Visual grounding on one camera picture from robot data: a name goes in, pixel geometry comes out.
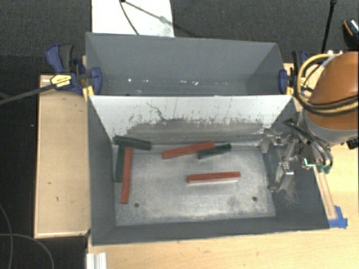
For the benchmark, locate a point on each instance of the pale wood flat board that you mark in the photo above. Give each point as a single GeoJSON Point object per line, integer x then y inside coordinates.
{"type": "Point", "coordinates": [63, 161]}

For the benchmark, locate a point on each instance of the black cylinder on white bracket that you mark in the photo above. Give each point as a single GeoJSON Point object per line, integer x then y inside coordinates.
{"type": "Point", "coordinates": [352, 143]}

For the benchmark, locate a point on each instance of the dark green flat block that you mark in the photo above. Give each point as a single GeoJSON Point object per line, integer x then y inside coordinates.
{"type": "Point", "coordinates": [214, 151]}
{"type": "Point", "coordinates": [133, 143]}
{"type": "Point", "coordinates": [119, 164]}

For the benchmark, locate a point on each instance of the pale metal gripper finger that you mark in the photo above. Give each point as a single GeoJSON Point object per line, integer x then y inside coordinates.
{"type": "Point", "coordinates": [269, 141]}
{"type": "Point", "coordinates": [281, 178]}

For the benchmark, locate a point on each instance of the red-brown flat block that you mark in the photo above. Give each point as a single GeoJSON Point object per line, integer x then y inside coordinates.
{"type": "Point", "coordinates": [126, 175]}
{"type": "Point", "coordinates": [188, 150]}
{"type": "Point", "coordinates": [213, 176]}

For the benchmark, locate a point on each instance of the grey metal bin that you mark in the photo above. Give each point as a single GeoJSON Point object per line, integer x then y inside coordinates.
{"type": "Point", "coordinates": [193, 178]}

